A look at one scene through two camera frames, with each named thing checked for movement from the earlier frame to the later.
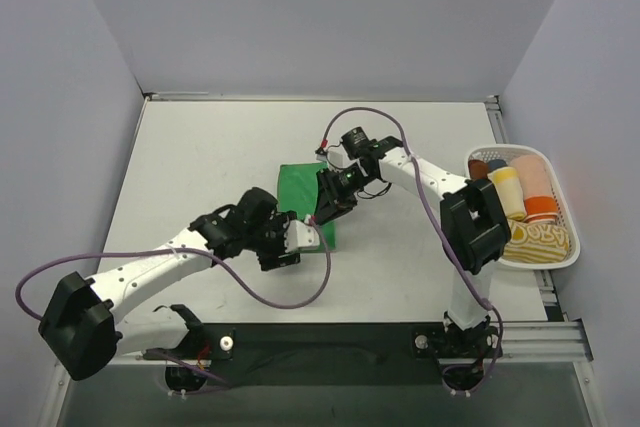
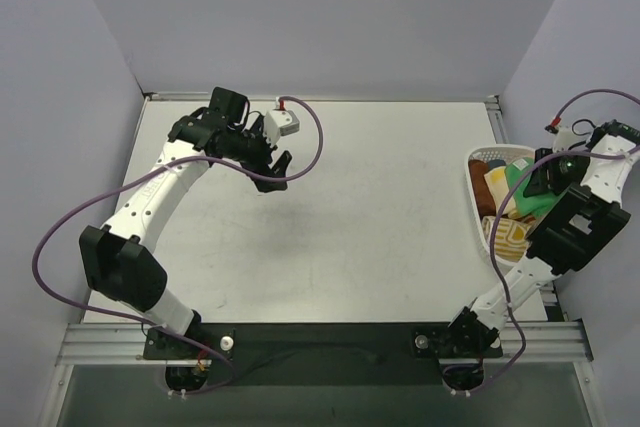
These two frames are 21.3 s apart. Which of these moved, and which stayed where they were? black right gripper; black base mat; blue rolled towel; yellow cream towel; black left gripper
Moved: black left gripper; black right gripper
Stayed: blue rolled towel; black base mat; yellow cream towel
